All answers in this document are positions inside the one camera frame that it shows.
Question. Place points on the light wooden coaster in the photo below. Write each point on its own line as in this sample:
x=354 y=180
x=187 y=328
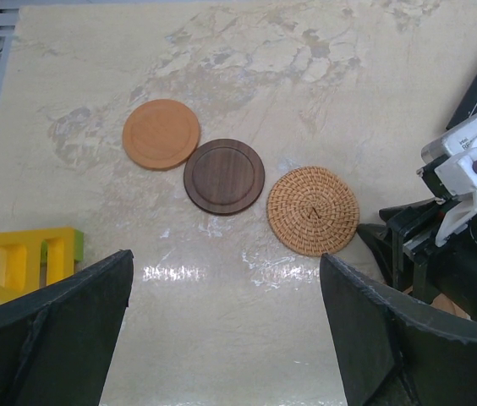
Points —
x=161 y=134

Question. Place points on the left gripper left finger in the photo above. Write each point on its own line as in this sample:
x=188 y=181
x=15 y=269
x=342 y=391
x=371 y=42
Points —
x=56 y=344

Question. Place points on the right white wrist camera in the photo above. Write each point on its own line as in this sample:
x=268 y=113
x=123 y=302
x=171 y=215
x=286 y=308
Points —
x=450 y=173

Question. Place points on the dark walnut coaster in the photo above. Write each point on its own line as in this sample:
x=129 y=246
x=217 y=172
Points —
x=224 y=177

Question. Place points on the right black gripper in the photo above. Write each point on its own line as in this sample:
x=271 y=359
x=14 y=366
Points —
x=405 y=251

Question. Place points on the large woven rattan coaster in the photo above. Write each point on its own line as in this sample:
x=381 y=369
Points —
x=442 y=302

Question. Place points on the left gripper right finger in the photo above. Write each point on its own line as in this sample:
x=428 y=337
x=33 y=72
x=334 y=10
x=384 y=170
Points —
x=393 y=349

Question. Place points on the small woven rattan coaster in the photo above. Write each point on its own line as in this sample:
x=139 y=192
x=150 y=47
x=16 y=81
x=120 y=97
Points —
x=312 y=211

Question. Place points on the yellow toy block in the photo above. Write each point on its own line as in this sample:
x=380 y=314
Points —
x=34 y=259

